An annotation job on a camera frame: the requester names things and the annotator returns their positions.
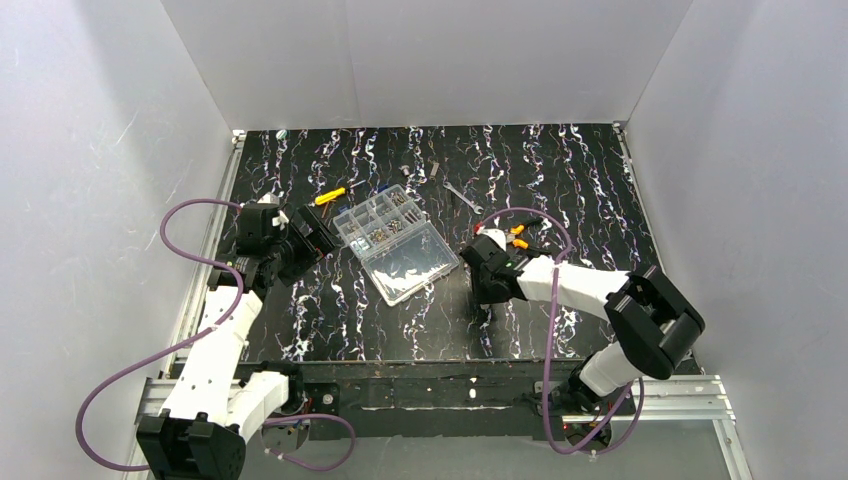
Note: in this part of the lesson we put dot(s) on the orange handled pliers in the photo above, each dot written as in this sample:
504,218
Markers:
513,238

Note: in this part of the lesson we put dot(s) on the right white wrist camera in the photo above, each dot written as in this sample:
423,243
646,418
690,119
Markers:
500,237

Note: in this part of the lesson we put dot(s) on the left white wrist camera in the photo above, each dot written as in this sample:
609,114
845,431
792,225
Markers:
272,203

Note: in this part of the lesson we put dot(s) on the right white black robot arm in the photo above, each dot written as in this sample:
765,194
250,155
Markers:
654,325

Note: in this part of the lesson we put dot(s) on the silver open-end wrench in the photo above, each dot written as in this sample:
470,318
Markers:
476,208

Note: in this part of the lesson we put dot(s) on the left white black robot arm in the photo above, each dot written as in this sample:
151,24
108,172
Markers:
203,427

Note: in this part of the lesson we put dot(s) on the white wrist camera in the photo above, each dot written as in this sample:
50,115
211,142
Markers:
500,237
272,203

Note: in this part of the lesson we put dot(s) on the clear plastic screw box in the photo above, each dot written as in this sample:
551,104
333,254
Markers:
400,250

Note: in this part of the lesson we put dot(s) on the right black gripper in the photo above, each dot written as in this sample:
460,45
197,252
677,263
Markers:
488,277

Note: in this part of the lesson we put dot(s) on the black front mounting rail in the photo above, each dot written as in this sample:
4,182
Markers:
480,398

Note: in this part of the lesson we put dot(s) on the yellow handled screwdriver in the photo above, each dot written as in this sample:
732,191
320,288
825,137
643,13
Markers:
326,199

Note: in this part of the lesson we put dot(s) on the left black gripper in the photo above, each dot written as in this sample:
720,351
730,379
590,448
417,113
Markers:
312,234

